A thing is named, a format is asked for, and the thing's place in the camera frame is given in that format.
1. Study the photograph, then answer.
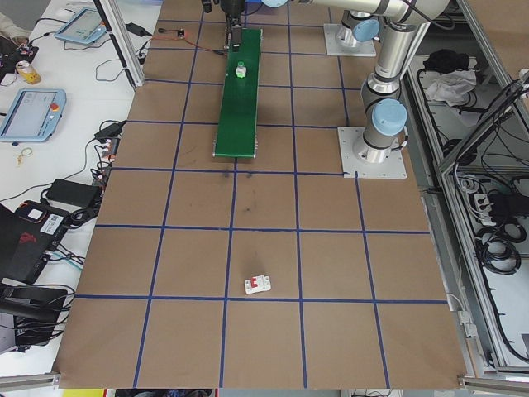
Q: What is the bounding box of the V-shaped metal bar frame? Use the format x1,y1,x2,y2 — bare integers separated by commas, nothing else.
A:
403,0,529,380

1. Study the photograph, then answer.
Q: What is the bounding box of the black box in frame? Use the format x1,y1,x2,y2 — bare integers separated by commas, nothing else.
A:
489,192,517,216

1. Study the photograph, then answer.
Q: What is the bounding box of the large black power adapter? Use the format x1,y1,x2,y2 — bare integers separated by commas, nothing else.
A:
45,178,102,207

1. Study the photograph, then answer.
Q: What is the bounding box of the white power strip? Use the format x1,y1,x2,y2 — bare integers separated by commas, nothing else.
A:
470,192,495,227

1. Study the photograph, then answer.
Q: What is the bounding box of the red black conveyor wire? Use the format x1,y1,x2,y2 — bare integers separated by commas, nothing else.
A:
153,35,228,56

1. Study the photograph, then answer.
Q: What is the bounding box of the medium black power adapter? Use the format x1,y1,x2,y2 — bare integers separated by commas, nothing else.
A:
94,121,126,140

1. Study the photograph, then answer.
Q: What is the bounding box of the small blue teach pendant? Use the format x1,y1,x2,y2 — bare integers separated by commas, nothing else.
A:
54,7,107,45

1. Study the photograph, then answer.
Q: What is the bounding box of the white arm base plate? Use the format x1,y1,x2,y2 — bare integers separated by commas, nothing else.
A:
337,126,408,181
323,23,377,57

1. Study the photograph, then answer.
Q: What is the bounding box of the aluminium profile post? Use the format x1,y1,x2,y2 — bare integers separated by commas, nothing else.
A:
93,0,145,88

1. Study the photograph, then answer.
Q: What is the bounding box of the white cloth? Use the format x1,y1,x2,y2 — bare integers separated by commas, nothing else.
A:
425,69,479,107

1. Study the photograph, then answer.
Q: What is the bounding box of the green conveyor belt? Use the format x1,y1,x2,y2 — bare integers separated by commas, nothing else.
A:
212,27,265,160

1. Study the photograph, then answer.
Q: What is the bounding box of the yellow drink can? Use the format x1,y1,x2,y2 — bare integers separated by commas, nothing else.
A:
15,60,41,84

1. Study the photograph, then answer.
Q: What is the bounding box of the person forearm beige sleeve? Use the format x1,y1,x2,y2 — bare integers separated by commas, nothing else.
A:
0,11,32,42

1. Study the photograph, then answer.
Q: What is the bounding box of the black cloth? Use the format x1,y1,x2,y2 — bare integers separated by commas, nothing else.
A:
423,49,472,71

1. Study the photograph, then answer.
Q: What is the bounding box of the black laptop red logo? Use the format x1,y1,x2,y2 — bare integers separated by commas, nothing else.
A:
0,204,55,285

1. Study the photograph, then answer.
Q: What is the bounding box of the large blue teach pendant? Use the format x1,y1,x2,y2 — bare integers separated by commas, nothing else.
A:
0,88,67,145

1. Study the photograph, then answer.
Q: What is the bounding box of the black power strip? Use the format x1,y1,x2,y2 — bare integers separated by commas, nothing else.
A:
91,136,121,187

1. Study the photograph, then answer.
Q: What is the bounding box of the small black red device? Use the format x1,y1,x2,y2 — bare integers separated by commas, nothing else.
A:
16,41,41,59

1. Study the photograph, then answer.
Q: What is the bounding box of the black computer box white label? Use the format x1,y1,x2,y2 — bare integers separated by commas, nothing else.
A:
18,200,70,239

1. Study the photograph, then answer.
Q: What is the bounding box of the black cable coil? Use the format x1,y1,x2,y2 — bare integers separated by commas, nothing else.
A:
474,235,524,274

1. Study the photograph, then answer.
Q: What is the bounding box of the aluminium bar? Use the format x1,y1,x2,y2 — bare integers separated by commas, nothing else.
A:
0,371,62,392
457,374,529,390

